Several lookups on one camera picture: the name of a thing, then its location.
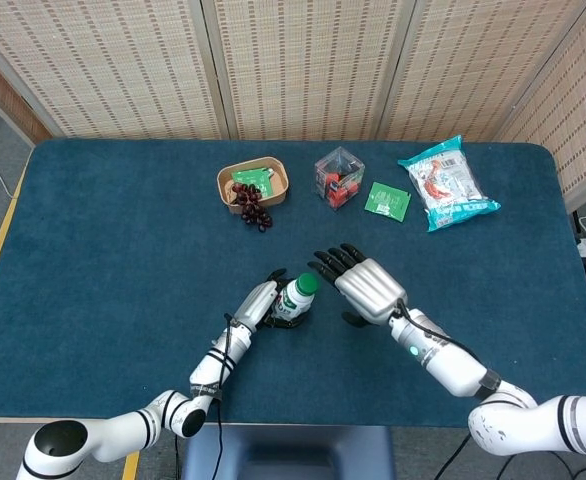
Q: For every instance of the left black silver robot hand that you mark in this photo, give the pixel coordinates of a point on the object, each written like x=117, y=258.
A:
x=253, y=305

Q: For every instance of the clear plastic cube box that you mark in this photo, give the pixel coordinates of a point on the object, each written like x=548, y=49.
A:
x=338, y=180

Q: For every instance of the teal white snack bag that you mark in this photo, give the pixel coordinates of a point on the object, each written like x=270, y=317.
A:
x=443, y=185

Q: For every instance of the brown paper bowl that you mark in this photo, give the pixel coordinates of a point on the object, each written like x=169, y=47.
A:
x=279, y=176

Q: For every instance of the bamboo folding screen panel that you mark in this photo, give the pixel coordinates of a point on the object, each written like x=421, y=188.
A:
x=98, y=65
x=473, y=65
x=583, y=125
x=308, y=65

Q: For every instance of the green packet with white tab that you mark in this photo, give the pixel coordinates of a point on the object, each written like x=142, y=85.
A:
x=253, y=177

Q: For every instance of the blue felt table cover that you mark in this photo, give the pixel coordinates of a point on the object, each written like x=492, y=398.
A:
x=123, y=250

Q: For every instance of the flat green square packet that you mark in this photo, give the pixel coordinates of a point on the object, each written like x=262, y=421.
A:
x=388, y=200

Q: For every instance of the dark red grape bunch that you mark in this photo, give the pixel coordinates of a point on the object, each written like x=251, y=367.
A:
x=253, y=210

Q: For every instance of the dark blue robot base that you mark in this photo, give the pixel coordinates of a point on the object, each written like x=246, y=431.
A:
x=288, y=450

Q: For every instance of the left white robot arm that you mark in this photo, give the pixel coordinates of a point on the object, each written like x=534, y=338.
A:
x=208, y=365

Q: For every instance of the small green-capped bottle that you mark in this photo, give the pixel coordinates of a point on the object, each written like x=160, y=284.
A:
x=295, y=300

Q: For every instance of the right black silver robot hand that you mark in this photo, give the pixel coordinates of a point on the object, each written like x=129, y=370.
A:
x=368, y=290

